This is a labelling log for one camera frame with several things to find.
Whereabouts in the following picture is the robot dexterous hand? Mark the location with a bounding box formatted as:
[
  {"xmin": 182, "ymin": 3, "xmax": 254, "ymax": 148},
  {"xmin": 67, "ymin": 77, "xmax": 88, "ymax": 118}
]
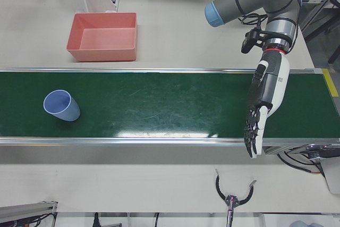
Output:
[{"xmin": 243, "ymin": 49, "xmax": 291, "ymax": 159}]

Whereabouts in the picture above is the blue plastic cup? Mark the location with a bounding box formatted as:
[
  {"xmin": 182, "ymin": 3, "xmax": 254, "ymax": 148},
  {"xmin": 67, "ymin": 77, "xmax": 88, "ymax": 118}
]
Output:
[{"xmin": 43, "ymin": 90, "xmax": 81, "ymax": 123}]

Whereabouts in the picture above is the silver device box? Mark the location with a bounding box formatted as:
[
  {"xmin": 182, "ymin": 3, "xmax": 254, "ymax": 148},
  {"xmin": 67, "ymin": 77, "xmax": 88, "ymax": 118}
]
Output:
[{"xmin": 319, "ymin": 157, "xmax": 340, "ymax": 195}]

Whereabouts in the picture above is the pink plastic box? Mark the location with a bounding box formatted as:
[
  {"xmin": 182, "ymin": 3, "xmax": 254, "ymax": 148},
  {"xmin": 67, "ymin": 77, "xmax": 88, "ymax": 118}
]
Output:
[{"xmin": 65, "ymin": 12, "xmax": 139, "ymax": 63}]

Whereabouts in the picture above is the green conveyor belt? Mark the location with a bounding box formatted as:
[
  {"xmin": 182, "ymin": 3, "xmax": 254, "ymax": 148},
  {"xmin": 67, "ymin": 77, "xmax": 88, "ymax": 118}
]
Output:
[{"xmin": 0, "ymin": 68, "xmax": 340, "ymax": 147}]

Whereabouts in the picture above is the black claw grabber tool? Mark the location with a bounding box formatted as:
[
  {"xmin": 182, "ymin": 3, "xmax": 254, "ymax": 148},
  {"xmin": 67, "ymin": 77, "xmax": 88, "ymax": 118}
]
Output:
[{"xmin": 214, "ymin": 168, "xmax": 258, "ymax": 227}]

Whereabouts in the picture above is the aluminium profile bar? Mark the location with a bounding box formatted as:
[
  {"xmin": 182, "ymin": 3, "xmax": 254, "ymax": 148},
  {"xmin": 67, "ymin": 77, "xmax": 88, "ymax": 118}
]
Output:
[{"xmin": 0, "ymin": 199, "xmax": 58, "ymax": 227}]

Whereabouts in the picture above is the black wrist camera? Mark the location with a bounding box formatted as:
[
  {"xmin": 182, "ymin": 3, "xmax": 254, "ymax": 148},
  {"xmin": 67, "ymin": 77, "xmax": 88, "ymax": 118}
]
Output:
[{"xmin": 241, "ymin": 28, "xmax": 264, "ymax": 54}]

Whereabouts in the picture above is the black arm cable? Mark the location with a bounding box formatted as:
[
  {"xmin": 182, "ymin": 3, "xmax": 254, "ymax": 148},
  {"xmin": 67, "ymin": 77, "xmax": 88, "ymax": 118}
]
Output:
[{"xmin": 240, "ymin": 13, "xmax": 268, "ymax": 29}]

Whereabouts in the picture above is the grey cable bundle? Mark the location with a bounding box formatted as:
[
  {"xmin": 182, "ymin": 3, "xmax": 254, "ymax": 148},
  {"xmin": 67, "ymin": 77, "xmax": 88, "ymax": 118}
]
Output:
[{"xmin": 277, "ymin": 149, "xmax": 322, "ymax": 175}]

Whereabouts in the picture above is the white metal bracket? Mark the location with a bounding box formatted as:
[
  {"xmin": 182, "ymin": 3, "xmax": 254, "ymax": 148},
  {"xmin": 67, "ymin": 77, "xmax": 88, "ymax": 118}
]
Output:
[{"xmin": 81, "ymin": 0, "xmax": 120, "ymax": 14}]

